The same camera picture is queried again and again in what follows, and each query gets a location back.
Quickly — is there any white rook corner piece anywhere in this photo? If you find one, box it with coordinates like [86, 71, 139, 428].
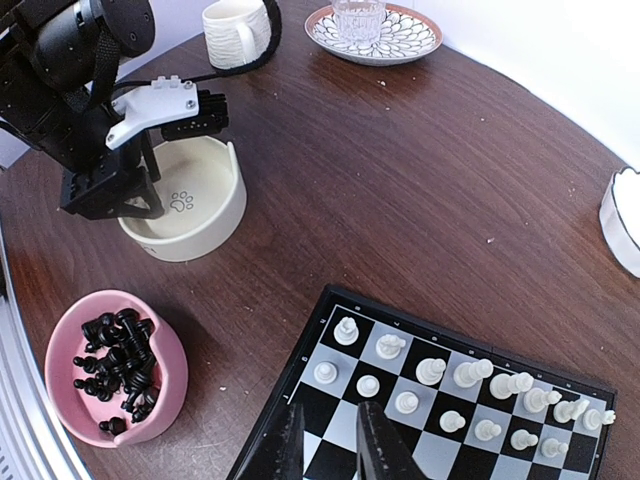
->
[334, 317, 359, 346]

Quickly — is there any white scalloped bowl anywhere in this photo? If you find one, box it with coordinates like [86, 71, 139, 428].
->
[599, 167, 639, 278]

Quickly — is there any white knight piece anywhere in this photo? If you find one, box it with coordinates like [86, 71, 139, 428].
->
[375, 334, 406, 360]

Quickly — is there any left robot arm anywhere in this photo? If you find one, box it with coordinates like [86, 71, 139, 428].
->
[1, 1, 228, 220]

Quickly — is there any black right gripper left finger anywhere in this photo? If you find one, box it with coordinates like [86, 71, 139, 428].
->
[239, 403, 304, 480]

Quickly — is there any white textured ceramic mug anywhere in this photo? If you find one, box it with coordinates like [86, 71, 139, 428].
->
[202, 1, 271, 70]

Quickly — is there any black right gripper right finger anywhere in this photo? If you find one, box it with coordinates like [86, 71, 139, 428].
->
[356, 401, 425, 480]

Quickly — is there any aluminium front rail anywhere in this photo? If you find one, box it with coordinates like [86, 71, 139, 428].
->
[1, 247, 92, 479]

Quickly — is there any black and white chessboard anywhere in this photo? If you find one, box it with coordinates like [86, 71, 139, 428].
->
[230, 286, 616, 479]

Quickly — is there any clear glass tumbler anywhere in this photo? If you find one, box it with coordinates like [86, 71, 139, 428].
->
[331, 0, 386, 44]

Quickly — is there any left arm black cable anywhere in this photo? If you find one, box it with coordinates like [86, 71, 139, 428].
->
[112, 0, 284, 91]

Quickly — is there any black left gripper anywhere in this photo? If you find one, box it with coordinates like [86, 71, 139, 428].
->
[60, 75, 229, 220]

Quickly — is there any white chess piece tall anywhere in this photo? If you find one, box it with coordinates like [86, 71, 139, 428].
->
[523, 387, 562, 413]
[489, 372, 534, 400]

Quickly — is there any patterned saucer plate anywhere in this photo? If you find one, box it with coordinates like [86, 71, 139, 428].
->
[304, 4, 444, 67]

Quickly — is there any black chess pieces pile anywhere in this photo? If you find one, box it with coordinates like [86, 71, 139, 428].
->
[73, 308, 159, 424]

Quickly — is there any pink bowl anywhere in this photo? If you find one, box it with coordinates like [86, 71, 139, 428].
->
[44, 290, 189, 448]

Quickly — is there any cream bowl with spout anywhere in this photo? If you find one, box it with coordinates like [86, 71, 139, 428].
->
[118, 136, 247, 263]

